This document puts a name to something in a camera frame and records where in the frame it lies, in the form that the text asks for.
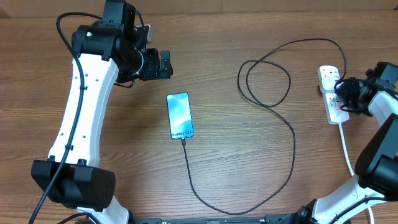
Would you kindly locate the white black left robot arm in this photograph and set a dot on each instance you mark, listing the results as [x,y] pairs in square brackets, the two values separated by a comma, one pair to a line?
[111,52]

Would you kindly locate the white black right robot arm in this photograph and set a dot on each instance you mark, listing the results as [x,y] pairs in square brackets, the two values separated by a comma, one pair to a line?
[375,173]

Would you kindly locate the white power strip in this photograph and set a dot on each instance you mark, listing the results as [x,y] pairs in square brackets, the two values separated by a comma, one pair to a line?
[331,101]

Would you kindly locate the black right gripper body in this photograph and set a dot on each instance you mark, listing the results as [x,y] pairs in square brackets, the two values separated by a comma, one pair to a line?
[347,94]

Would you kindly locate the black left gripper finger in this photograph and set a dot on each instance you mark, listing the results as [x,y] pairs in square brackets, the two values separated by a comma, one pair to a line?
[165,58]
[166,71]

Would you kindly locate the white charger plug adapter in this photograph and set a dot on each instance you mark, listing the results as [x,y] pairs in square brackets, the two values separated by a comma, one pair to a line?
[327,84]

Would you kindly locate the blue Galaxy smartphone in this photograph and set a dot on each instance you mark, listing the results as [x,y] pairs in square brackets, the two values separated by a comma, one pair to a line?
[180,116]

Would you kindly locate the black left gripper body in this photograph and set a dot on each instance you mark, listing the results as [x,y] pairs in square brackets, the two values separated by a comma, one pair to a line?
[150,69]

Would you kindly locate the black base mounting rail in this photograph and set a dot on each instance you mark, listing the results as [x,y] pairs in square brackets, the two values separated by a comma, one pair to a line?
[268,219]

